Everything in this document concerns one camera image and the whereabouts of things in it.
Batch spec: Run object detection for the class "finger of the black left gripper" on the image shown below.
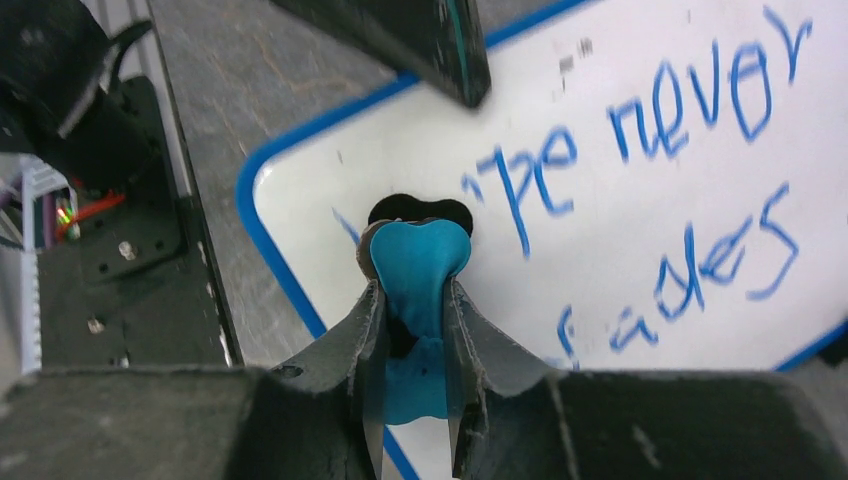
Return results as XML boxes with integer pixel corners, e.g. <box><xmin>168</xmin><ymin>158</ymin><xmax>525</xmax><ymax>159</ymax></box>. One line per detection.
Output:
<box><xmin>273</xmin><ymin>0</ymin><xmax>491</xmax><ymax>109</ymax></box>

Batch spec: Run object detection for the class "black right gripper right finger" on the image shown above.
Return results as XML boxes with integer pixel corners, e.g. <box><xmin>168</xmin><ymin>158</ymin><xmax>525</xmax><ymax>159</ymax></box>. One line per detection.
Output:
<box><xmin>443</xmin><ymin>279</ymin><xmax>847</xmax><ymax>479</ymax></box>

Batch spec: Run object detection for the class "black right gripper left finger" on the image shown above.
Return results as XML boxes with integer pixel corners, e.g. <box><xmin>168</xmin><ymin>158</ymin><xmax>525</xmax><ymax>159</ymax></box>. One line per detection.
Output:
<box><xmin>1</xmin><ymin>281</ymin><xmax>388</xmax><ymax>479</ymax></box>

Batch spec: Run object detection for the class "blue-framed whiteboard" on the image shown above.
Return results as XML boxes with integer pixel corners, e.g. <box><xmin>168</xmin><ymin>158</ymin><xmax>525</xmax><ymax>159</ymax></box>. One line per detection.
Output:
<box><xmin>235</xmin><ymin>0</ymin><xmax>848</xmax><ymax>480</ymax></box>

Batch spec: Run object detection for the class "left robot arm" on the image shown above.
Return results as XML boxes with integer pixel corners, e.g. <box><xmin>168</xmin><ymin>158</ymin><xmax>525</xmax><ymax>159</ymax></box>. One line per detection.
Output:
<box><xmin>1</xmin><ymin>1</ymin><xmax>491</xmax><ymax>193</ymax></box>

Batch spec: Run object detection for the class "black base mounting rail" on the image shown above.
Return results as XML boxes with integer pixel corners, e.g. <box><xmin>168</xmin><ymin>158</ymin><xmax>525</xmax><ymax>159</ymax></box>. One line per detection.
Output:
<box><xmin>37</xmin><ymin>76</ymin><xmax>241</xmax><ymax>369</ymax></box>

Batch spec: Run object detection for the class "white cable duct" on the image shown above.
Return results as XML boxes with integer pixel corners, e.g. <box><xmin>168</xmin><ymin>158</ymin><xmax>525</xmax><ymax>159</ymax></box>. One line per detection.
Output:
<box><xmin>1</xmin><ymin>154</ymin><xmax>68</xmax><ymax>374</ymax></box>

